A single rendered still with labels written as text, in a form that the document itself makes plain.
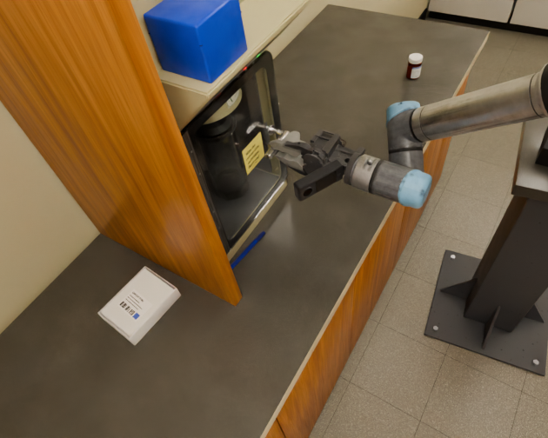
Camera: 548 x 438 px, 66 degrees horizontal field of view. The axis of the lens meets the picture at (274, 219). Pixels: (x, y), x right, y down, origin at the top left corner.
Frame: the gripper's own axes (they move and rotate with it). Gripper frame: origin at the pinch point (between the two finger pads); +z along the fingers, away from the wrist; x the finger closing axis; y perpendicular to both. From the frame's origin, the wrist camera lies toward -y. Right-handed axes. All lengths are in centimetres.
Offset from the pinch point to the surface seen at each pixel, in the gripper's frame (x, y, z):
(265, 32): 31.4, -1.9, -5.0
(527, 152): -28, 51, -52
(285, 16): 31.1, 3.7, -5.5
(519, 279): -80, 43, -67
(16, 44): 39, -27, 23
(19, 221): -5, -42, 49
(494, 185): -126, 125, -49
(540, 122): -29, 66, -52
